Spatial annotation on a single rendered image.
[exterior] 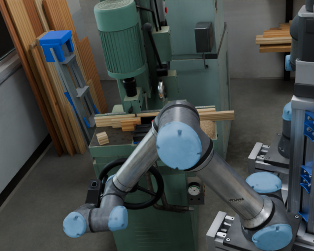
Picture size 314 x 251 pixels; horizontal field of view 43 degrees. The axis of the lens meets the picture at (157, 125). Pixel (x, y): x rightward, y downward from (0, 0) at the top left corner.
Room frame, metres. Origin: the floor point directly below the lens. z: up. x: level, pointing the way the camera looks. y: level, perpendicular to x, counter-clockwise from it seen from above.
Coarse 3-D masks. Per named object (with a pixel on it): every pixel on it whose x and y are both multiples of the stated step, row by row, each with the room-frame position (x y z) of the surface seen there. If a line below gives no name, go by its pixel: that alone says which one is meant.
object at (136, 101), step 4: (136, 88) 1.76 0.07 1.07; (140, 88) 1.75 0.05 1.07; (140, 92) 1.72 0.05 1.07; (136, 96) 1.67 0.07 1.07; (140, 96) 1.70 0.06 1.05; (124, 100) 1.65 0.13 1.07; (128, 100) 1.65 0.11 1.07; (132, 100) 1.64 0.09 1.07; (136, 100) 1.64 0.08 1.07; (140, 100) 1.68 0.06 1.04; (124, 104) 1.65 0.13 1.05; (128, 104) 1.65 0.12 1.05; (132, 104) 1.64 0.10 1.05; (136, 104) 1.64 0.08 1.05; (140, 104) 1.67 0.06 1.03; (128, 108) 1.65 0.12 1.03; (136, 108) 1.64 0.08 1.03; (140, 108) 1.65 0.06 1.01; (132, 112) 1.64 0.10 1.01; (136, 112) 1.64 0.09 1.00
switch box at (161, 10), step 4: (152, 0) 1.94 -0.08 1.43; (156, 0) 1.93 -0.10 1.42; (160, 0) 1.93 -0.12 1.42; (152, 4) 1.94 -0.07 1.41; (160, 4) 1.93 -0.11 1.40; (164, 4) 1.99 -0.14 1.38; (152, 8) 1.94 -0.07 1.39; (160, 8) 1.93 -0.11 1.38; (164, 8) 1.97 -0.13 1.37; (160, 12) 1.93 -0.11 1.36; (164, 12) 1.95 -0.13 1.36; (152, 16) 1.94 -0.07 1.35; (156, 16) 1.93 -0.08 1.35; (160, 16) 1.93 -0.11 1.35; (164, 16) 1.93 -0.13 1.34; (156, 20) 1.93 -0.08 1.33; (160, 20) 1.93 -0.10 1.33; (164, 20) 1.93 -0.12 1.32
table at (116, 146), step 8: (96, 128) 1.73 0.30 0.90; (104, 128) 1.71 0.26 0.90; (112, 128) 1.70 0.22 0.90; (120, 128) 1.69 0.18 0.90; (216, 128) 1.55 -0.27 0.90; (96, 136) 1.65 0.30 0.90; (112, 136) 1.63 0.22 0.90; (120, 136) 1.61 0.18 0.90; (128, 136) 1.60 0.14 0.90; (216, 136) 1.48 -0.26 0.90; (96, 144) 1.58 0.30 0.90; (104, 144) 1.57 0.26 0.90; (112, 144) 1.56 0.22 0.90; (120, 144) 1.55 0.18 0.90; (128, 144) 1.54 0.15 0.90; (216, 144) 1.46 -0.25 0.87; (96, 152) 1.56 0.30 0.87; (104, 152) 1.56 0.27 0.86; (112, 152) 1.55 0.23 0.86; (120, 152) 1.54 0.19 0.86; (128, 152) 1.54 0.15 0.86; (160, 160) 1.41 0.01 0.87
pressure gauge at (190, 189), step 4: (188, 184) 1.45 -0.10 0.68; (192, 184) 1.43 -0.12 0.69; (196, 184) 1.43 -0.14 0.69; (188, 188) 1.42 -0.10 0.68; (192, 188) 1.42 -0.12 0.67; (196, 188) 1.42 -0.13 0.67; (200, 188) 1.42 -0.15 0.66; (188, 192) 1.42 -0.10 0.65; (192, 192) 1.42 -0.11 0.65; (196, 192) 1.42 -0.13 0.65
